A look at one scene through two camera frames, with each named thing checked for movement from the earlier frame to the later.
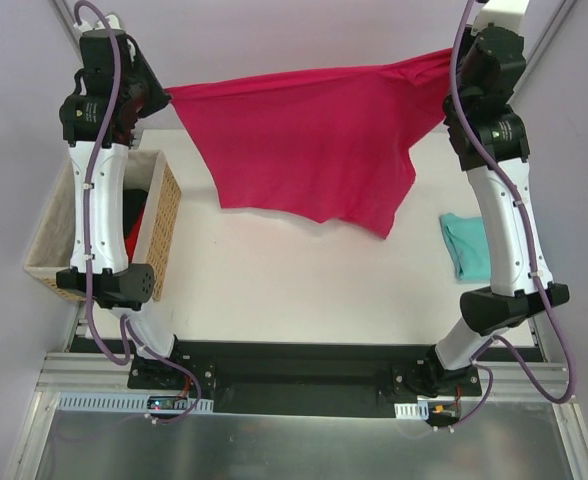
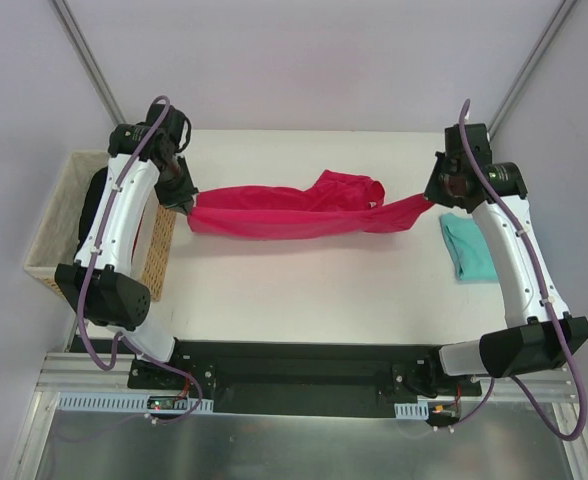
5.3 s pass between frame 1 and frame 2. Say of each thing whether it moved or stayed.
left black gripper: moved
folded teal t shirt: stayed
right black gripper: moved
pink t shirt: moved
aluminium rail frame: stayed
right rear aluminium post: stayed
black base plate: stayed
